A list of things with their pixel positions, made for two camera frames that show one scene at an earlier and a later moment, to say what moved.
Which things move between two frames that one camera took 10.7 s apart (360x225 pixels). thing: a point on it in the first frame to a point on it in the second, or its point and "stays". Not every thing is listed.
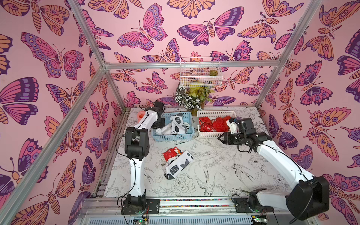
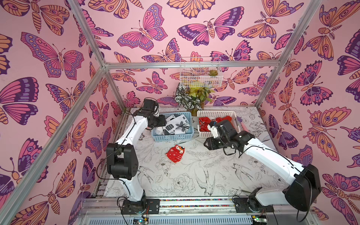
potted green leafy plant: x=192 y=99 stays
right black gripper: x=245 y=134 to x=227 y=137
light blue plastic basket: x=187 y=118 stays
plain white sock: x=166 y=130 stays
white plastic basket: x=212 y=115 stays
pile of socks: x=176 y=160 to x=179 y=126
